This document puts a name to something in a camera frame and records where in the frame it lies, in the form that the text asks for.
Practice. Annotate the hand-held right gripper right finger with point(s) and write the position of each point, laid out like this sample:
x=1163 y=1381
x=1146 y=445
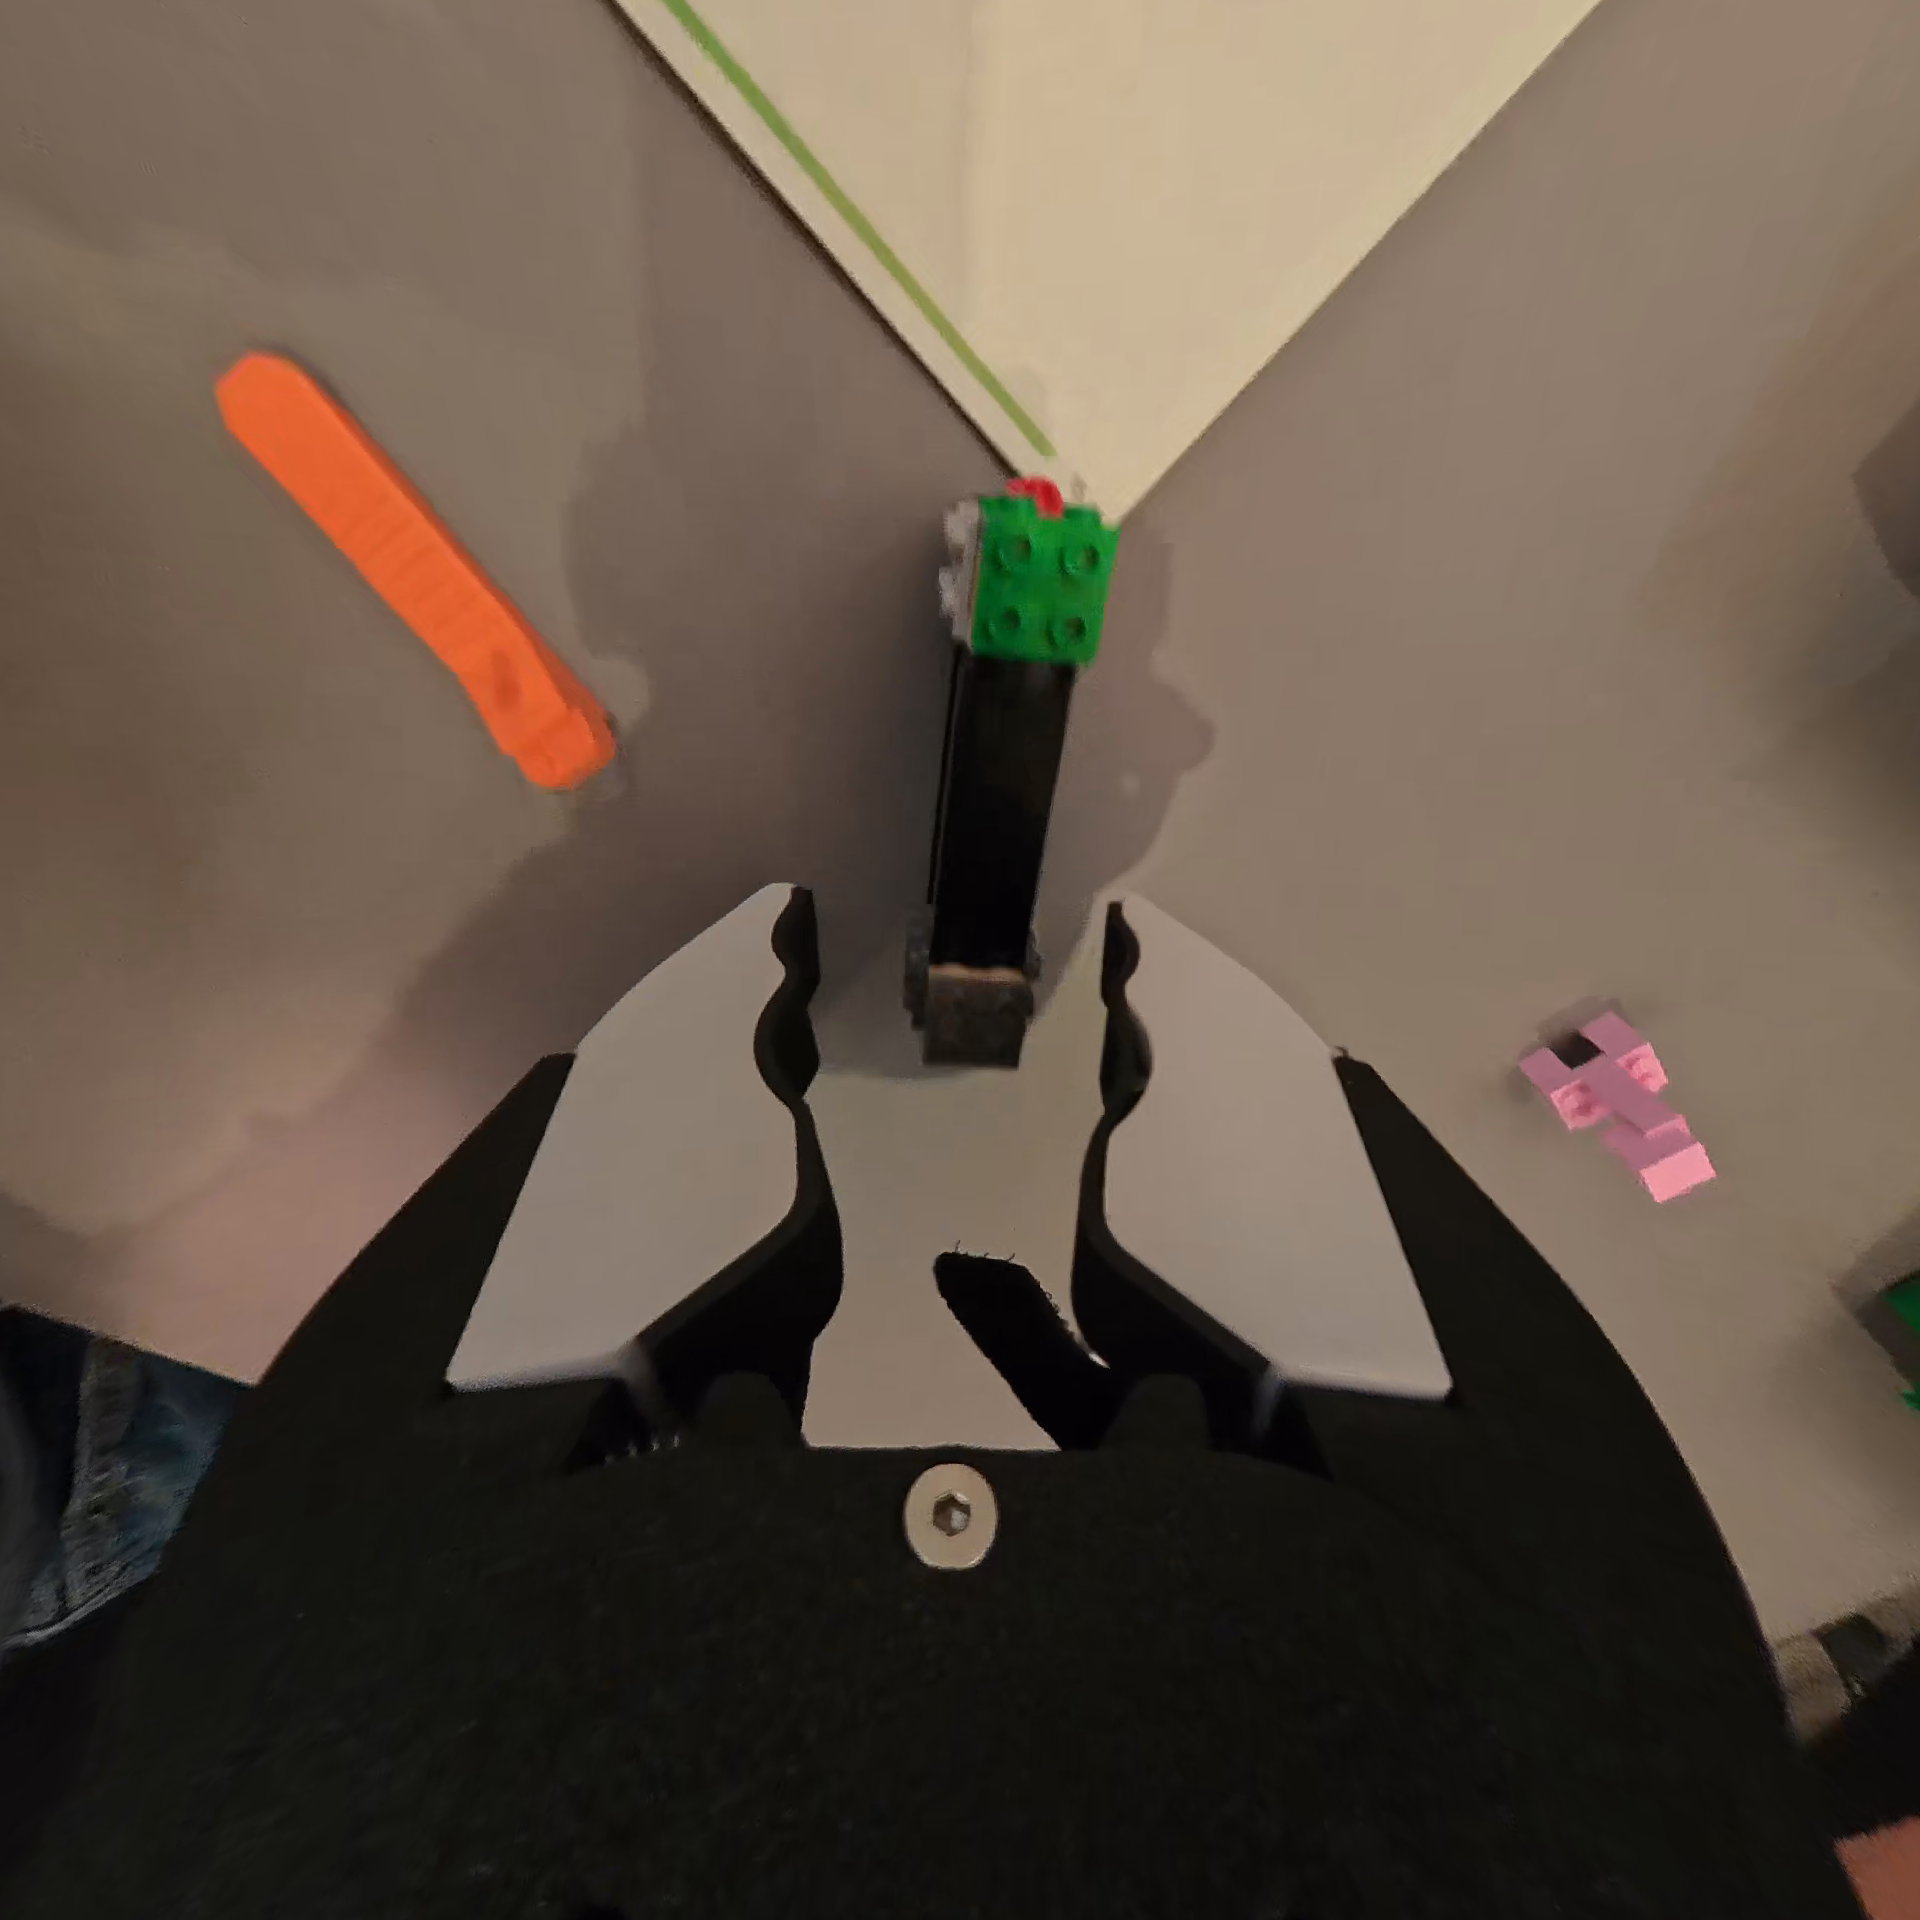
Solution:
x=1260 y=1171

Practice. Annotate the person's jeans leg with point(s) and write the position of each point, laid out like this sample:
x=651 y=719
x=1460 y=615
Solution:
x=92 y=1471

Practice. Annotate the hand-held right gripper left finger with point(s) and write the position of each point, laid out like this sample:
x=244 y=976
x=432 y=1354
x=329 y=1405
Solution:
x=661 y=1140

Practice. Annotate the green and black brick assembly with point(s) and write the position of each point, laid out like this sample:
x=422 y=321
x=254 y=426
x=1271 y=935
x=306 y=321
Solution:
x=998 y=796

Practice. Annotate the white instruction booklet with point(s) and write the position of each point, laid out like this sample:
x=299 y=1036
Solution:
x=1171 y=194

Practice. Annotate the green brick piece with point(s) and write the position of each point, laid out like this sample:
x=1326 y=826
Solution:
x=1902 y=1336

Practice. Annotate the orange brick separator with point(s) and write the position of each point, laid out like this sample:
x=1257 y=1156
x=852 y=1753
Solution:
x=407 y=563

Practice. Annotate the pink brick pig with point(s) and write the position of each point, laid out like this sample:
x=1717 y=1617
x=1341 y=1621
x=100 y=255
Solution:
x=1613 y=1102

